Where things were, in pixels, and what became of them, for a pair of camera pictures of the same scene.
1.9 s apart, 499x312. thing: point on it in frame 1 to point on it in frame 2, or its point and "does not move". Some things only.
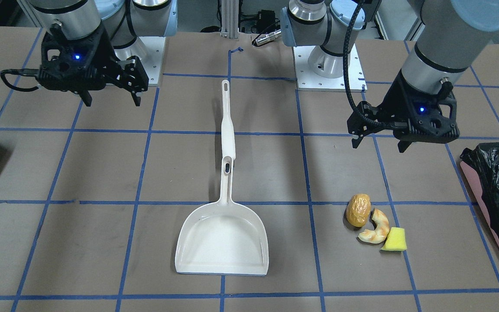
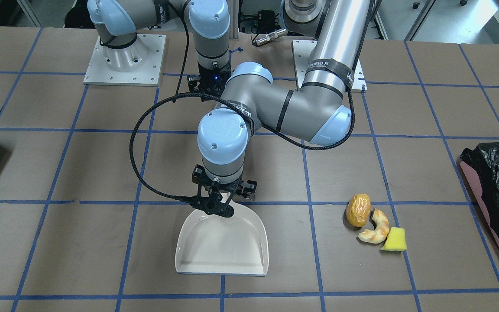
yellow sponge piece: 396,240 does not move
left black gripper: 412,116 to 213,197
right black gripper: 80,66 to 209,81
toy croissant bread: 379,233 does not move
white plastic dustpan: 225,238 does not move
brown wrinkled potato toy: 358,209 does not move
